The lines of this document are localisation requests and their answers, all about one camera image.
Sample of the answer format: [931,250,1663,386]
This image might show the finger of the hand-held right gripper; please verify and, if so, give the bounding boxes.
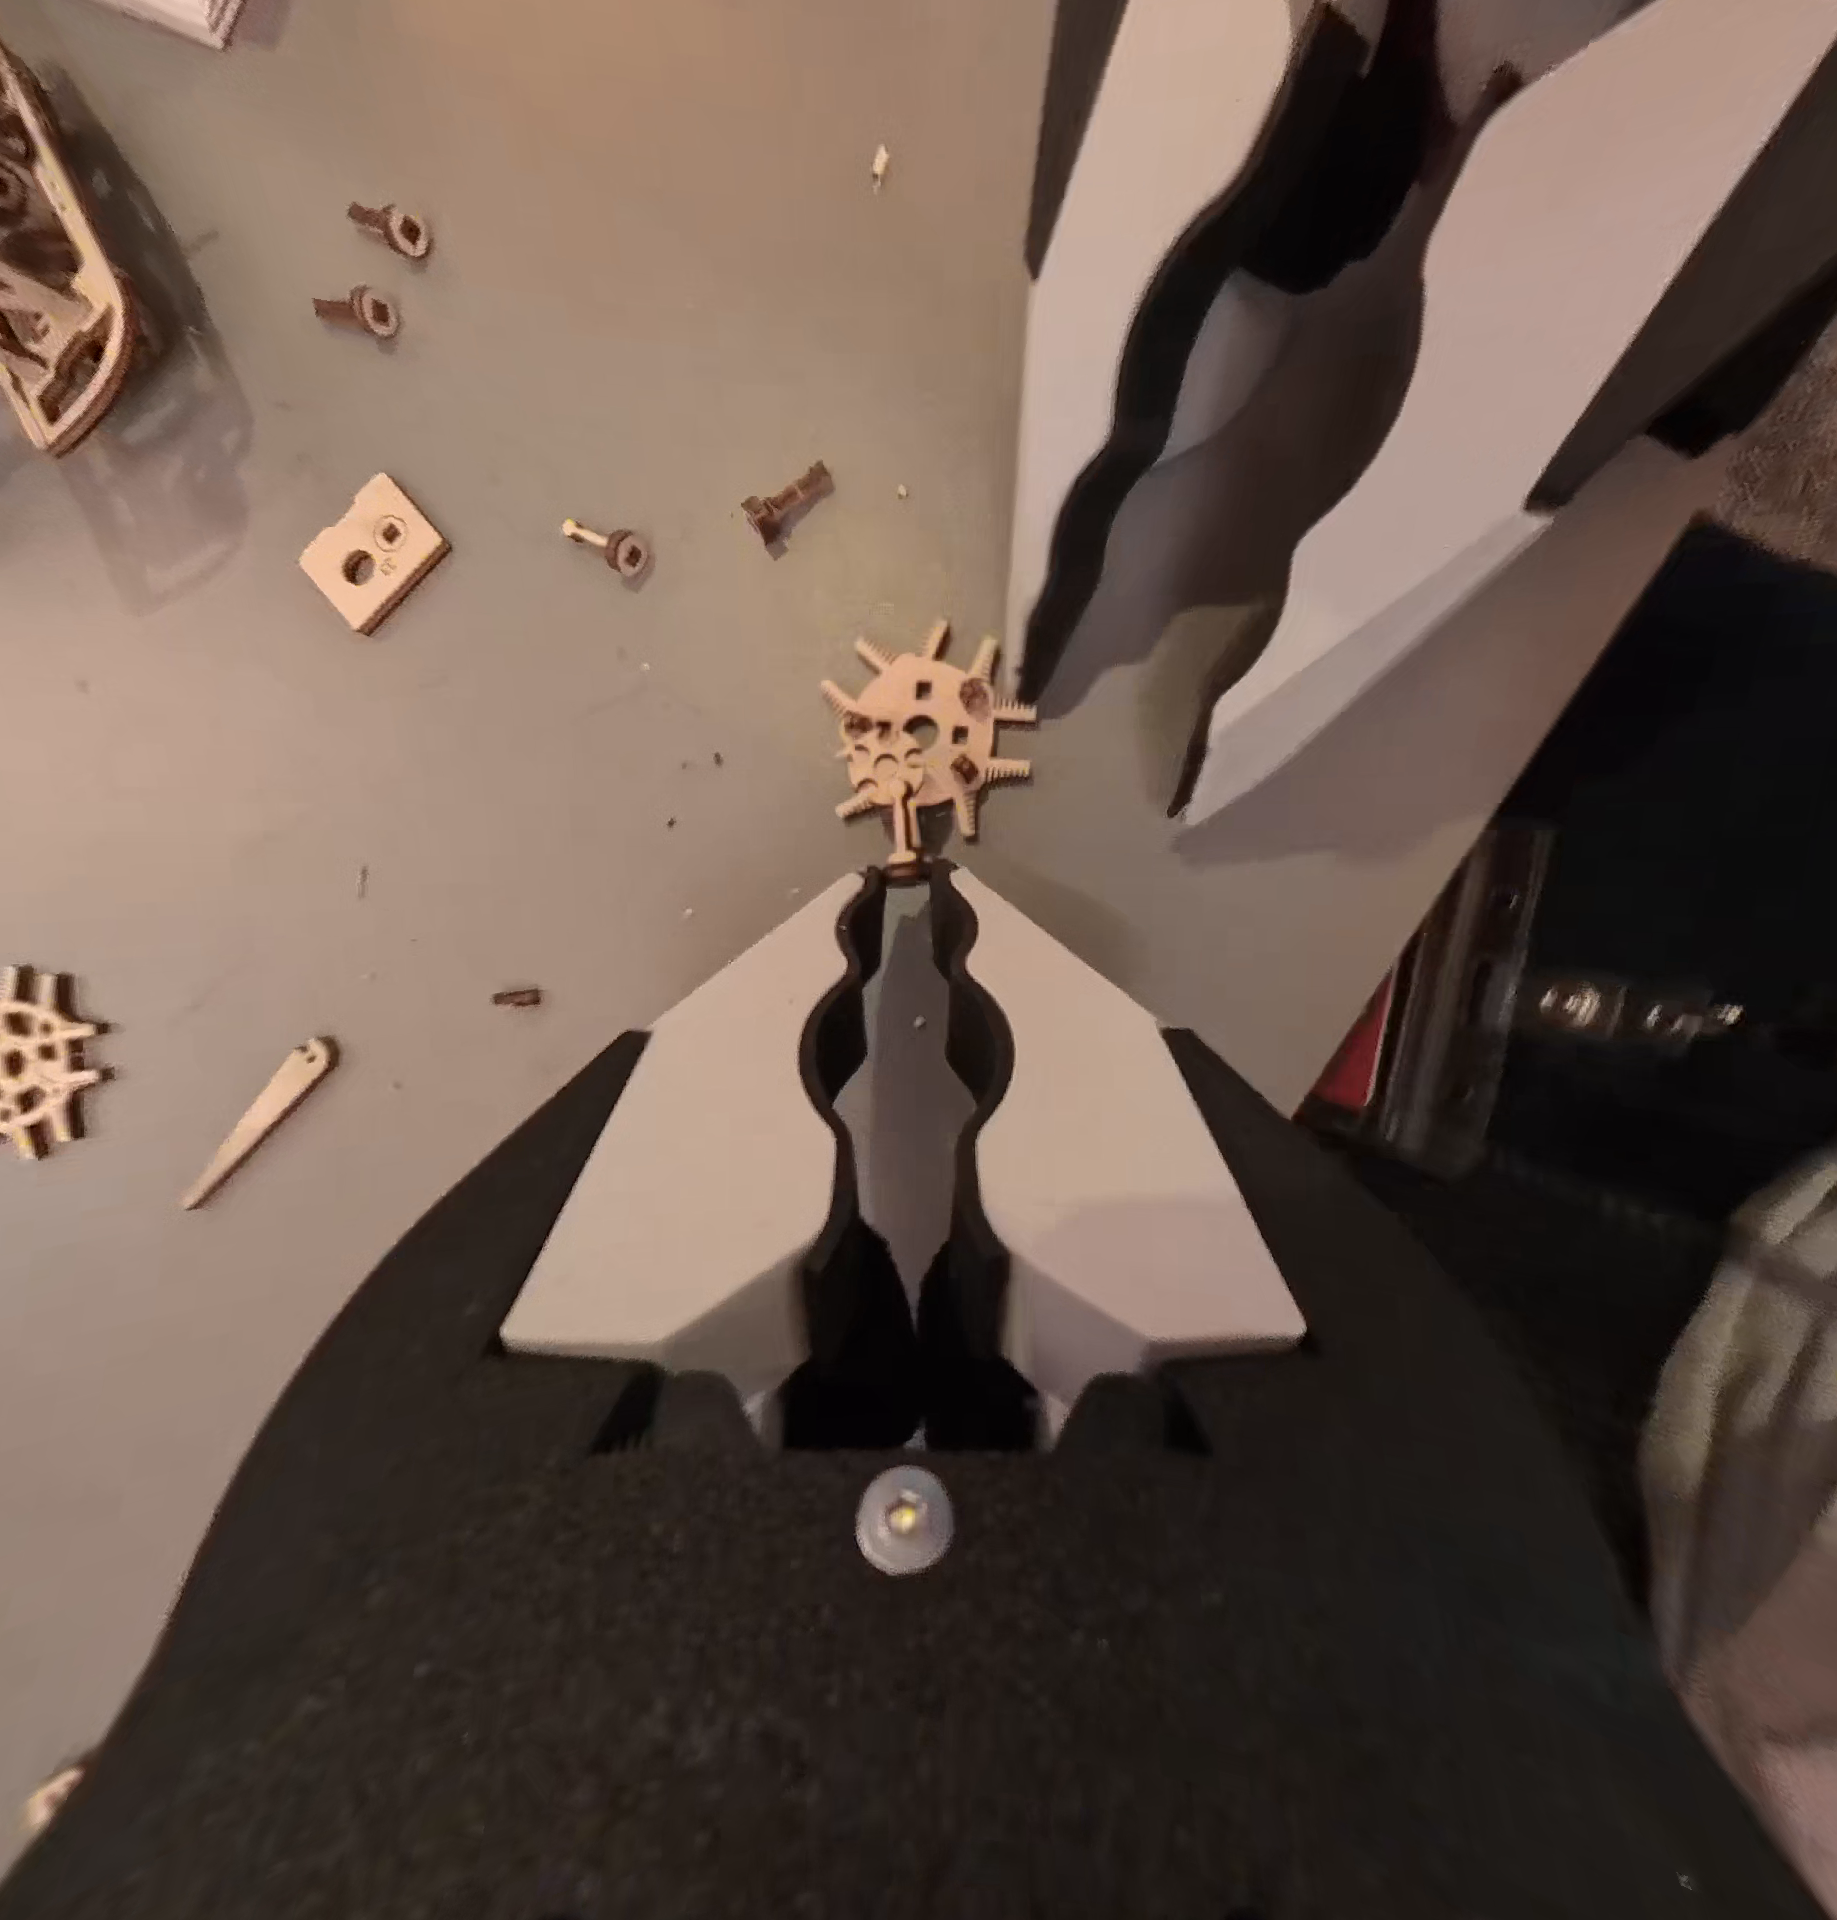
[1170,0,1837,822]
[1003,0,1292,692]

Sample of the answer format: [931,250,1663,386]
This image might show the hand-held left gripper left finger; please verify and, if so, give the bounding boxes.
[496,867,921,1447]

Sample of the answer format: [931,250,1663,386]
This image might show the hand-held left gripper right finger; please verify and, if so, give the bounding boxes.
[914,860,1309,1447]

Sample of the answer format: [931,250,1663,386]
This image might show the wooden spiked gear disc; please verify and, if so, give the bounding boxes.
[818,619,1043,851]

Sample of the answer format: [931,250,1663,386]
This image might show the grey desk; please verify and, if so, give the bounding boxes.
[0,0,1696,1847]

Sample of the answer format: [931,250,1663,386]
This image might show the dark wooden peg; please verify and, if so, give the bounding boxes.
[740,461,836,559]

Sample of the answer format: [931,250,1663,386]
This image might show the dark blue jeans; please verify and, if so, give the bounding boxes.
[1292,527,1837,1503]

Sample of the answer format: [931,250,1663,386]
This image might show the pointed wooden stick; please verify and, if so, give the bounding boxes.
[184,1034,338,1210]

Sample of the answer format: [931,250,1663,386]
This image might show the openwork wooden gear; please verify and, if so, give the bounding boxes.
[0,966,116,1163]

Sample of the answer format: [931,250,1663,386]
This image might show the square wooden plate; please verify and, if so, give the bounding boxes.
[295,471,456,643]

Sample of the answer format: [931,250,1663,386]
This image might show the white shirt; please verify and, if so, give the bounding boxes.
[1634,1157,1837,1920]

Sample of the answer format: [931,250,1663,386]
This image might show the instruction booklet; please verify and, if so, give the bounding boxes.
[98,0,293,48]

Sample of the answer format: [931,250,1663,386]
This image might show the wooden model vehicle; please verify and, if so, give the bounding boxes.
[0,0,155,461]

